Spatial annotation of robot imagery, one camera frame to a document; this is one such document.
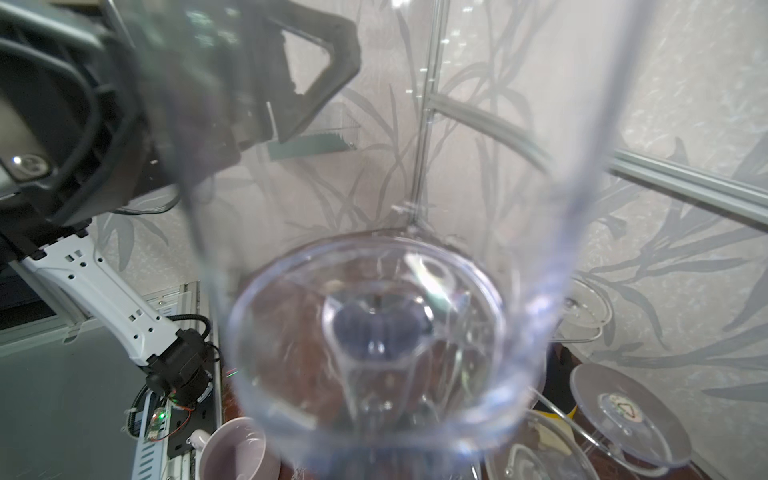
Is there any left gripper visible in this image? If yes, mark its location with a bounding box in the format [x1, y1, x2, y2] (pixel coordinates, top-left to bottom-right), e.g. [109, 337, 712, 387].
[1, 1, 171, 231]

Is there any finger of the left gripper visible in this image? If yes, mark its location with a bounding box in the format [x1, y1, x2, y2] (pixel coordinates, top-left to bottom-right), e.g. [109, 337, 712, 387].
[240, 1, 361, 143]

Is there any clear champagne flute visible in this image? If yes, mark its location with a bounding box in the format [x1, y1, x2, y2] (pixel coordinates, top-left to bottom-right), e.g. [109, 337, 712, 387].
[570, 363, 693, 468]
[113, 0, 661, 480]
[553, 277, 614, 344]

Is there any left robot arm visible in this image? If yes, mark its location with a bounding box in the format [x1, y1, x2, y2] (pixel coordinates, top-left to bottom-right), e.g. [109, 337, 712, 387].
[1, 1, 361, 408]

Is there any chrome wine glass rack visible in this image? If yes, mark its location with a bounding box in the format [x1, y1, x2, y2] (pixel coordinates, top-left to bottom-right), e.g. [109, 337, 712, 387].
[488, 278, 614, 479]

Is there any clear wine glass front centre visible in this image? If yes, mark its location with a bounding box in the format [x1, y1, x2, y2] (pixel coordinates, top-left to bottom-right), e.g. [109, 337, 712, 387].
[484, 410, 599, 480]

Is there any green circuit board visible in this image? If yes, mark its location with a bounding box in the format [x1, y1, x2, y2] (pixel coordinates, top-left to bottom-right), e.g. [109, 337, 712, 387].
[144, 406, 172, 442]

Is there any lilac ceramic mug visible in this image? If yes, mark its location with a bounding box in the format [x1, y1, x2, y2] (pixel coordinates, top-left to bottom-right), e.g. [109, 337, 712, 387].
[187, 417, 280, 480]

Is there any black yellow work glove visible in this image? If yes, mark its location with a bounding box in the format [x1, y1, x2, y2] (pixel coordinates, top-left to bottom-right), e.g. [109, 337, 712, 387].
[542, 343, 581, 419]

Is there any clear acrylic wall shelf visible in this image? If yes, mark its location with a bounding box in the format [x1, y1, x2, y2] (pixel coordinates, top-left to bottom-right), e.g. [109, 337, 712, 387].
[266, 102, 360, 160]

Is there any aluminium front rail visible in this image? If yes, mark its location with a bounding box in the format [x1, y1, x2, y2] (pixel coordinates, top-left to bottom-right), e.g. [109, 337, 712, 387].
[1, 283, 221, 479]

